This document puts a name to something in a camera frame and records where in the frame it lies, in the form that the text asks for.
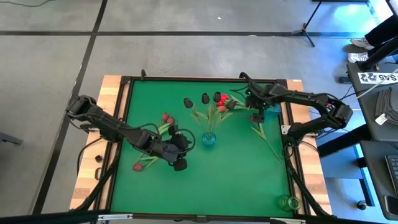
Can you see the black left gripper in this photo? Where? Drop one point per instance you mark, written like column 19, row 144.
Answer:
column 171, row 152

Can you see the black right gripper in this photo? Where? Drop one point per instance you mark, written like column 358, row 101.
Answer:
column 259, row 102

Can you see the blue medallion glass vase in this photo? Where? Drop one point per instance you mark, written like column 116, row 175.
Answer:
column 209, row 139

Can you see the blue hobnail glass vase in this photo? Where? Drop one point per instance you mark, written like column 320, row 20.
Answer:
column 276, row 109

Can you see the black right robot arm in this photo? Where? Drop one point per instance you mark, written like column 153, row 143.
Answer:
column 304, row 98

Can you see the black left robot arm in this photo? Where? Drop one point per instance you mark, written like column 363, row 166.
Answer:
column 109, row 127

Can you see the clear green glass vase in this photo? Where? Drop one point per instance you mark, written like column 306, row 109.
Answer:
column 289, row 203

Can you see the black hook clamp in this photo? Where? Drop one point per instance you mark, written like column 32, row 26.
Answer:
column 143, row 74
column 244, row 74

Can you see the green table mat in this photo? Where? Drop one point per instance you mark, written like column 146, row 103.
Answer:
column 202, row 180

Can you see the small black block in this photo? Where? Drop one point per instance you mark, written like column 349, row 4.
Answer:
column 99, row 158

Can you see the black tripod stand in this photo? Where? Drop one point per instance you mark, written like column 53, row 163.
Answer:
column 303, row 31

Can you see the black loop clamp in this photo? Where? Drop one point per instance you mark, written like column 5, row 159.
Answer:
column 98, row 173

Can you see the black desk leg bar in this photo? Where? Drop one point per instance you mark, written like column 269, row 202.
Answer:
column 345, row 141

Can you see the person's shoe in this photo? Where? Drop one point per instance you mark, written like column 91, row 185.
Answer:
column 362, row 43
column 357, row 57

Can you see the white printed sign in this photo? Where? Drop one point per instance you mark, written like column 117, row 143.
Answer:
column 377, row 77

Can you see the white tag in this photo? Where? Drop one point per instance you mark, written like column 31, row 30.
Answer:
column 381, row 119

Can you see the black pole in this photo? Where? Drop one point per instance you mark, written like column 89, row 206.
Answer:
column 377, row 55

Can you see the blue desk leg bar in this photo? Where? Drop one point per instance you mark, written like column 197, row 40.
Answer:
column 363, row 180

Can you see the black desk with keyboard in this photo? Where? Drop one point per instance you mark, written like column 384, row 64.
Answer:
column 376, row 174

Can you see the person's leg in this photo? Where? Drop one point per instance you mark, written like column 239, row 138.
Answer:
column 384, row 32

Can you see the black caster wheel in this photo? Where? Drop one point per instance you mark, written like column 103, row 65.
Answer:
column 361, row 204

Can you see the black beam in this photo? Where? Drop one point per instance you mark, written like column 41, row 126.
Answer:
column 46, row 217

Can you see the black keyboard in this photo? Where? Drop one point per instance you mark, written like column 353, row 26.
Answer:
column 393, row 171

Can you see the black flat device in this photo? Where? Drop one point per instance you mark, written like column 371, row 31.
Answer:
column 391, row 204

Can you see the grey furniture foot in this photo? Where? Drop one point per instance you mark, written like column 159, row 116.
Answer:
column 9, row 139

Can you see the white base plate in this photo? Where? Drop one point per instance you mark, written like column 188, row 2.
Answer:
column 284, row 129

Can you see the black metal table frame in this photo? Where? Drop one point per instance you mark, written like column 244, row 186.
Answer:
column 202, row 79

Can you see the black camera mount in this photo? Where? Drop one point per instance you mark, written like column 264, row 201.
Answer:
column 201, row 218

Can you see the silver bracket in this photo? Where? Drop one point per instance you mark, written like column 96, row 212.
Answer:
column 115, row 216
column 287, row 221

